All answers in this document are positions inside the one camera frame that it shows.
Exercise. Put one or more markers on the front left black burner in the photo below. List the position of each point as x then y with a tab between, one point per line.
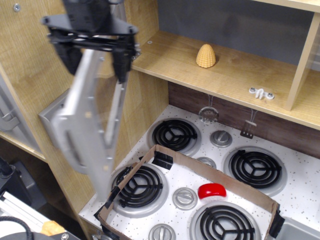
143	189

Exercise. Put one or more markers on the grey stove knob middle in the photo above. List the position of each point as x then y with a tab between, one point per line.
207	161

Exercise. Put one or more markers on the brown cardboard frame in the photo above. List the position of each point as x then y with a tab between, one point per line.
180	171

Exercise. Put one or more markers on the grey toy sink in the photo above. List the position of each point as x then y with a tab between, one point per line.
294	230

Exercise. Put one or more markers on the back right black burner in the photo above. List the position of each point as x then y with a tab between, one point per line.
256	169

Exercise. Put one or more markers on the hanging round toy strainer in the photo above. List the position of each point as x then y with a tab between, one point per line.
209	114

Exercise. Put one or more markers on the black burner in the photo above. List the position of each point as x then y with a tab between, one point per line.
222	222
256	169
143	189
175	134

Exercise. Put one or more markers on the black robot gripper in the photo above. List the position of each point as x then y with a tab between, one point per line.
96	25

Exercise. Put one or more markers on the grey stove knob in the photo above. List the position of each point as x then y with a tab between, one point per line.
162	232
184	198
207	161
221	139

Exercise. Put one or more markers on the back left black burner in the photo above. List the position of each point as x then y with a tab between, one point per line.
175	134

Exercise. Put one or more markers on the white plastic door catch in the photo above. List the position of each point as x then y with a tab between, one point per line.
260	93

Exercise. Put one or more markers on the hanging grey toy spatula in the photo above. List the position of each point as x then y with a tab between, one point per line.
249	126

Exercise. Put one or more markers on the yellow toy corn cob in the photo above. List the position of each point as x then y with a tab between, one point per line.
206	57

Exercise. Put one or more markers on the red toy cheese wedge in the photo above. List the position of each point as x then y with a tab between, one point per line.
211	191

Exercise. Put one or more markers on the grey stove knob front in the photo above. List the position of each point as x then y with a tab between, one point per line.
162	232

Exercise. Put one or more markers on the grey wall phone holder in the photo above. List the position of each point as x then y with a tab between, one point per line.
46	117

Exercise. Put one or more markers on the aluminium frame rail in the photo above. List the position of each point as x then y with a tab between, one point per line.
10	206

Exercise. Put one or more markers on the grey toy microwave door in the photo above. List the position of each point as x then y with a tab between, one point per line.
88	146

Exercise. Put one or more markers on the grey stove knob centre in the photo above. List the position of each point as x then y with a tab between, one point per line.
184	198

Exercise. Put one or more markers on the grey fridge door handle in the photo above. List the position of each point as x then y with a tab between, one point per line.
8	122

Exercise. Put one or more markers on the grey stove knob back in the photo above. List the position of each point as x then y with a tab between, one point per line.
221	139

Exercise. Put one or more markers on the front right black burner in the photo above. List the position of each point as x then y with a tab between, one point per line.
222	222

